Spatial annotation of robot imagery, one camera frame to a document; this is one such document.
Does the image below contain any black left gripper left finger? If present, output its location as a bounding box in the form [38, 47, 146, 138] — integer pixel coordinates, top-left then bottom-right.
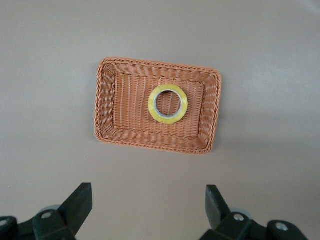
[0, 182, 94, 240]

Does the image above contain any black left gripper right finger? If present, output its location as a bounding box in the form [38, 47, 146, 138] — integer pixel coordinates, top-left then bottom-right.
[199, 184, 309, 240]

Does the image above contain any yellow tape roll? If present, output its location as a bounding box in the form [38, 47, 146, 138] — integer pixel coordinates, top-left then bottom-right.
[147, 84, 189, 125]

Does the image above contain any brown wicker basket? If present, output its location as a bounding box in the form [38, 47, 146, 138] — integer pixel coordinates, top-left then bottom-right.
[93, 56, 223, 157]

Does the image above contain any brown table cover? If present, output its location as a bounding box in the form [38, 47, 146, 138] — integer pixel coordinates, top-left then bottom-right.
[0, 0, 320, 240]

